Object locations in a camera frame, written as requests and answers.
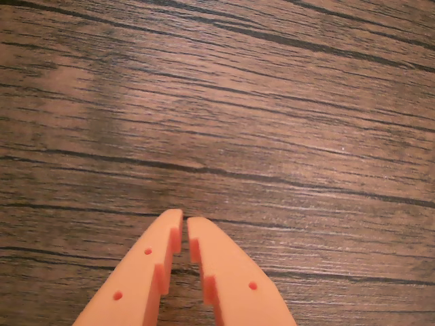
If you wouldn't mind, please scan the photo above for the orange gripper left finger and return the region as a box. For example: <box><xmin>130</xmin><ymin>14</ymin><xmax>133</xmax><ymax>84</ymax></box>
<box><xmin>71</xmin><ymin>209</ymin><xmax>184</xmax><ymax>326</ymax></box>

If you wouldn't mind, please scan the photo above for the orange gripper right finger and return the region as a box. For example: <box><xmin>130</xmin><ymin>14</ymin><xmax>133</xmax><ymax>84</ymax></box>
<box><xmin>186</xmin><ymin>216</ymin><xmax>297</xmax><ymax>326</ymax></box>

